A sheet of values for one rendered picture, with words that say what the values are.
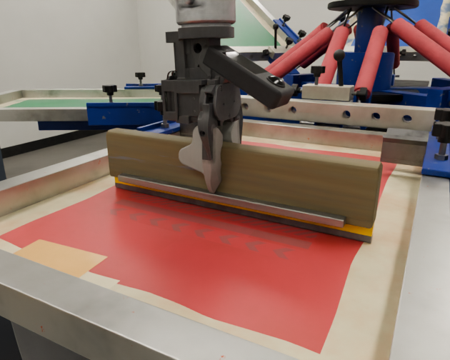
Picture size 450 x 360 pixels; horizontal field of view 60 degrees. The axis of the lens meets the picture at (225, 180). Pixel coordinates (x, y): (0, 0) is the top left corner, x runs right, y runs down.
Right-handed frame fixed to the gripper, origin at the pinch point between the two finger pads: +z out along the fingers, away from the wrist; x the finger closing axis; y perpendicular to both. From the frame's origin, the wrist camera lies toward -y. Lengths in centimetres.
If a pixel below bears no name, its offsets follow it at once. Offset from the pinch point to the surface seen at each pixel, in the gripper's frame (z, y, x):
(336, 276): 5.3, -17.9, 9.5
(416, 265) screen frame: 1.8, -25.0, 10.2
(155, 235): 4.6, 4.4, 10.7
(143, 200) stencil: 4.3, 13.2, 2.2
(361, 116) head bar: -1, -10, -52
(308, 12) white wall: -57, 120, -444
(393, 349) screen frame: 1.8, -24.3, 22.3
